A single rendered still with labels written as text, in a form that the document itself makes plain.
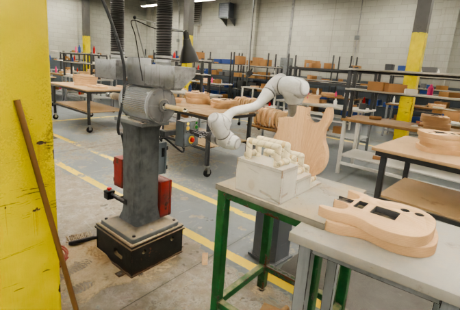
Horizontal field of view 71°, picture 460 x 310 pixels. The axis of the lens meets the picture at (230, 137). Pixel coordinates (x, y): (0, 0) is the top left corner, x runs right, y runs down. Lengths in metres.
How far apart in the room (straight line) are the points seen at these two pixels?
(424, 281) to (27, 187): 1.54
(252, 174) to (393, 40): 11.56
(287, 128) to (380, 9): 11.48
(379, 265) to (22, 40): 1.56
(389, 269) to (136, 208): 1.84
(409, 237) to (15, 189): 1.55
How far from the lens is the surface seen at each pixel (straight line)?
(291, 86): 2.19
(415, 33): 8.52
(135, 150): 2.47
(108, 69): 2.60
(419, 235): 1.42
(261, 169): 1.57
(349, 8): 13.56
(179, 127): 2.50
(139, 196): 2.57
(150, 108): 2.26
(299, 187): 1.69
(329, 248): 1.36
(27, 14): 1.53
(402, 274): 1.33
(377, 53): 12.98
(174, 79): 1.98
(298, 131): 1.85
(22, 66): 1.52
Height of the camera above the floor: 1.55
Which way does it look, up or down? 12 degrees down
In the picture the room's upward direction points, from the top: 4 degrees clockwise
